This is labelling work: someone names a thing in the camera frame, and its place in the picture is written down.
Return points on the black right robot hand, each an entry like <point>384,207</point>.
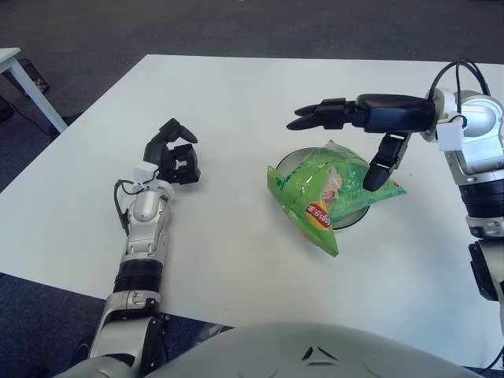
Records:
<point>393,114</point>

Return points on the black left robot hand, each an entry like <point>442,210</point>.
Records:
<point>183,165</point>

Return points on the green snack bag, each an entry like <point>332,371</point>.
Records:
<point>315,185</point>

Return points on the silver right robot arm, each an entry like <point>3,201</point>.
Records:
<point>480,118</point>

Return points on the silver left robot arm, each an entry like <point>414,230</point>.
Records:
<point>143,208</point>

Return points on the white plate black rim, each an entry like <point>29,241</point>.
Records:
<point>350,218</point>

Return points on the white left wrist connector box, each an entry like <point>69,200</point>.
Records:
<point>143,171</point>

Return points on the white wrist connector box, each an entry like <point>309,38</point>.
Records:
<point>451,136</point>
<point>143,171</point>

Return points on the white right wrist connector box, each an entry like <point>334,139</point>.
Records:
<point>451,136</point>

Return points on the white table leg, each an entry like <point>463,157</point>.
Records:
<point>39,100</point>

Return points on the black power strip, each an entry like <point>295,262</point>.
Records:
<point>35,75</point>

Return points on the grey robot torso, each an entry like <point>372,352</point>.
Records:
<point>315,350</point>

